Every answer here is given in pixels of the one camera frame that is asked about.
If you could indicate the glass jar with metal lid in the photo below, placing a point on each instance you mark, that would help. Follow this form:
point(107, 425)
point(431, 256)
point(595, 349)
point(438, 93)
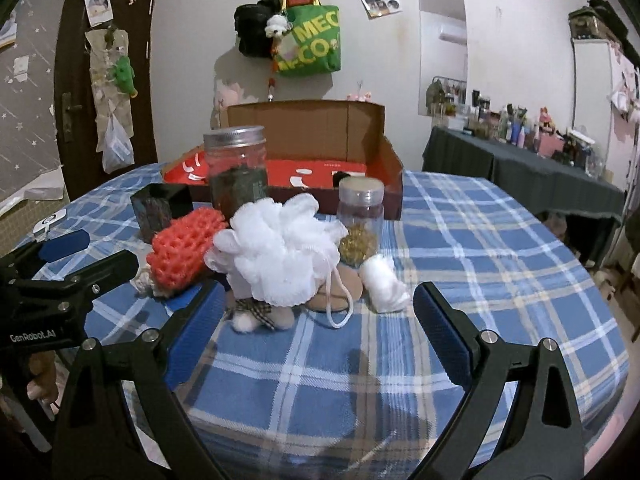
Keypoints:
point(236, 161)

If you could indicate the green tote bag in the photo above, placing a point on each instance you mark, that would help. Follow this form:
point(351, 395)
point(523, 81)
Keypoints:
point(313, 45)

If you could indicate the white mesh bath pouf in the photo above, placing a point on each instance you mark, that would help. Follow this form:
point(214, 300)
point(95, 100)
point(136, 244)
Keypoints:
point(286, 248)

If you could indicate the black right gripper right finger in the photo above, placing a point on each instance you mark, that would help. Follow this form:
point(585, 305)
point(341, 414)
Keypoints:
point(542, 437)

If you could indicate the plastic bag on door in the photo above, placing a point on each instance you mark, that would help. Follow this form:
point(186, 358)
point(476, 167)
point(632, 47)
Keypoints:
point(118, 152)

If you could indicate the dark green side table cloth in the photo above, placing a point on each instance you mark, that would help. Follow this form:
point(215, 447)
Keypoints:
point(537, 183)

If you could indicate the dark brown door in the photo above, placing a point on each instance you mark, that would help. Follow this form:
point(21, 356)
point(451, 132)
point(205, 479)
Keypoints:
point(92, 35)

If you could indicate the white cotton pad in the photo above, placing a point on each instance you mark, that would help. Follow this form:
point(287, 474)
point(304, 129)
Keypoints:
point(386, 292)

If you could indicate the small jar with beige lid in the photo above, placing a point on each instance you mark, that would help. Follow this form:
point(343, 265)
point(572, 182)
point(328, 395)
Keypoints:
point(361, 210)

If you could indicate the pink plush toy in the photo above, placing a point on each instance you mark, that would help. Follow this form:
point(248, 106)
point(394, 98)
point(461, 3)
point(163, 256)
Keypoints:
point(359, 97)

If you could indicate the cosmetic bottles cluster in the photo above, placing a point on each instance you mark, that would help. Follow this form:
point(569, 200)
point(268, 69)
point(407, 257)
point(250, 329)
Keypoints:
point(448, 104)

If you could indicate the black hanging bag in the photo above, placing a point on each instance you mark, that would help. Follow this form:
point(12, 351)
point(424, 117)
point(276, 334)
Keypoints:
point(250, 22)

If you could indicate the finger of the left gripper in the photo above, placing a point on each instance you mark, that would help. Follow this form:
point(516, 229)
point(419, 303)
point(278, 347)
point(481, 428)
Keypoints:
point(50, 252)
point(90, 282)

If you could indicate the green plush on door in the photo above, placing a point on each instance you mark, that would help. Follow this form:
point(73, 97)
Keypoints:
point(123, 75)

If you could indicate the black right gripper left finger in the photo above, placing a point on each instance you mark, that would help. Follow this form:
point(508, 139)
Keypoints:
point(96, 436)

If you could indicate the beige round powder puff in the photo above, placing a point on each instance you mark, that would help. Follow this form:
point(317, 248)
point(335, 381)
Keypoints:
point(347, 280)

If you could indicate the red foam net sleeve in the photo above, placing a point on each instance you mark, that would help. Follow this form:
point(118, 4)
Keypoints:
point(177, 256)

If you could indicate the cream fuzzy scrunchie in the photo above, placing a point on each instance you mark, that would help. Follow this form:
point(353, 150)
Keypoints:
point(145, 285)

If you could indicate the black square cup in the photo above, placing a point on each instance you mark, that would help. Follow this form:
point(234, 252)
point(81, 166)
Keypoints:
point(157, 204)

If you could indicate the white fluffy plush toy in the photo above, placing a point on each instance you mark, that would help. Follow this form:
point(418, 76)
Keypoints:
point(250, 309)

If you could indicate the red Miniso paper bag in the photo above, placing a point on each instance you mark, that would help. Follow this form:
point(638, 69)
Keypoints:
point(192, 169)

